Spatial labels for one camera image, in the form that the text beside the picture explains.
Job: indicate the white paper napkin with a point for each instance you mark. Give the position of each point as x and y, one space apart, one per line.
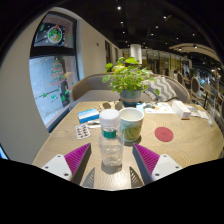
202 114

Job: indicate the clear plastic bottle white cap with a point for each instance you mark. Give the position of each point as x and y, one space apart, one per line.
111 146

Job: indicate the ceiling spot lights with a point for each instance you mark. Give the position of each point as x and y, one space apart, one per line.
119 8

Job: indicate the flat round red coaster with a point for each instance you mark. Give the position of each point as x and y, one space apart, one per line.
164 134

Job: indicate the grey chevron cushion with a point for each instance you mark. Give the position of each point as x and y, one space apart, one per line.
163 88

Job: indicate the small blue and white carton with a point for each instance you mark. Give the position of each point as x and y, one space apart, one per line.
139 107

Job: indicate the flat blue and white box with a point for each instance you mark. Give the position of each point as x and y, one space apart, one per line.
88 115

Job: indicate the white round column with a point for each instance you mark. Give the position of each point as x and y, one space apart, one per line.
135 53

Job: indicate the green potted plant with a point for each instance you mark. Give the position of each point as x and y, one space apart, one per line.
128 80

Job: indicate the blue and white card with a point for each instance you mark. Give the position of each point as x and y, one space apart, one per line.
190 108

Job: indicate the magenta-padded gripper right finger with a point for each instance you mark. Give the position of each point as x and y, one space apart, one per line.
166 165

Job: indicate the clear drinking glass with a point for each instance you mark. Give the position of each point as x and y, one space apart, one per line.
211 118

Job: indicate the white and green mug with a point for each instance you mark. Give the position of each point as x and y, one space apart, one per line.
131 128

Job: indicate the dining chairs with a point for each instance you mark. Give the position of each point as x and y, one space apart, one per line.
195 86

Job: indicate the grey curved sofa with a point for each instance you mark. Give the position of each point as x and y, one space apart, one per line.
88 90

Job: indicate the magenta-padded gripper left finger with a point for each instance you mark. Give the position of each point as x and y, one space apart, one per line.
56 165

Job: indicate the white paper packet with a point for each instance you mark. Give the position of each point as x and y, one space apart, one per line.
94 124

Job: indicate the white and orange carton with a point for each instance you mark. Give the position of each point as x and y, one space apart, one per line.
181 109

